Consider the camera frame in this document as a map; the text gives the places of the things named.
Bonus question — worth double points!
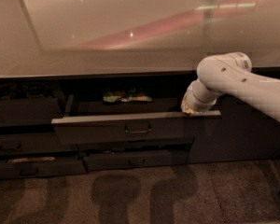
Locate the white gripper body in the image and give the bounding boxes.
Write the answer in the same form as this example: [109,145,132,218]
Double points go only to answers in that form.
[185,79,217,112]

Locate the dark drawer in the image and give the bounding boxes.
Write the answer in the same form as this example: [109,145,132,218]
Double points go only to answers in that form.
[0,133,77,156]
[77,137,195,150]
[0,160,87,180]
[0,98,62,127]
[84,149,188,171]
[52,95,220,145]

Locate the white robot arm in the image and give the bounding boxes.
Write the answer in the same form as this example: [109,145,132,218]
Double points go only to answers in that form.
[181,52,280,122]

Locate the colourful snack bag in drawer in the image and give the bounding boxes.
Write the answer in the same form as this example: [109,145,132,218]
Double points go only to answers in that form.
[103,90,152,103]

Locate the dark cabinet door right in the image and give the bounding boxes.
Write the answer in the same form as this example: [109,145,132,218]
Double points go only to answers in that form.
[186,67,280,165]

